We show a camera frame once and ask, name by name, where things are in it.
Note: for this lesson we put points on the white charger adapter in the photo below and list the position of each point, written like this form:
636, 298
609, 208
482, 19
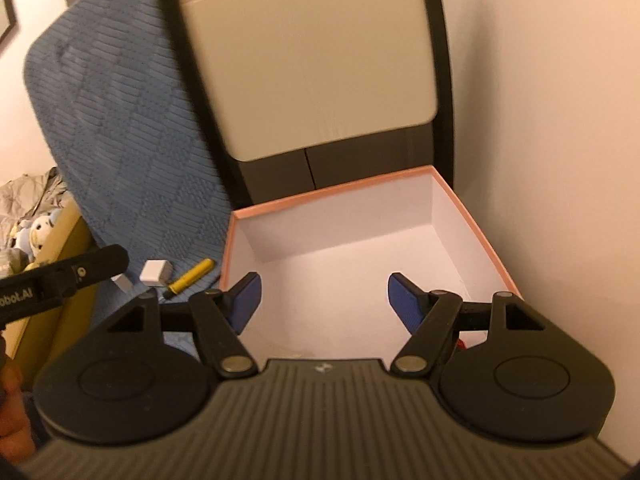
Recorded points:
154, 274

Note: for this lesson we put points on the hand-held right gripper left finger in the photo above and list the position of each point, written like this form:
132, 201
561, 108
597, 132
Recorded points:
247, 302

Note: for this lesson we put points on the person's left hand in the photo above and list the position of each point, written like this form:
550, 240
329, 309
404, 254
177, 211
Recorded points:
15, 410

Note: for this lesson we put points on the blue and white plush toy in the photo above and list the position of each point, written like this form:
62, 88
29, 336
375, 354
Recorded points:
37, 232

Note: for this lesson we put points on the small white plug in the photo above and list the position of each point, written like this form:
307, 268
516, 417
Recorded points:
122, 283

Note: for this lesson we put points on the dark picture frame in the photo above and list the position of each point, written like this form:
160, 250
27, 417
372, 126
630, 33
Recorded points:
6, 15

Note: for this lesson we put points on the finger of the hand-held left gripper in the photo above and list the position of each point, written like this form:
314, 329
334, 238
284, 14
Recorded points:
95, 265

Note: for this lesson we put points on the yellow marker pen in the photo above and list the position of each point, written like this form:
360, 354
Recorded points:
192, 277

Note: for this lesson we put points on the blue textured blanket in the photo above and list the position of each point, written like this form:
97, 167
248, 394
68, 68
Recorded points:
125, 135

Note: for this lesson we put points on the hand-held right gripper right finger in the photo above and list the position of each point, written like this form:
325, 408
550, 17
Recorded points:
402, 305

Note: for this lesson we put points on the beige and black chair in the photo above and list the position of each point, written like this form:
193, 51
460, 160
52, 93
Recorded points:
300, 60

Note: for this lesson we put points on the white box with pink rim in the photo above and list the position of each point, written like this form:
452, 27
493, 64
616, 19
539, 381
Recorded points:
340, 280

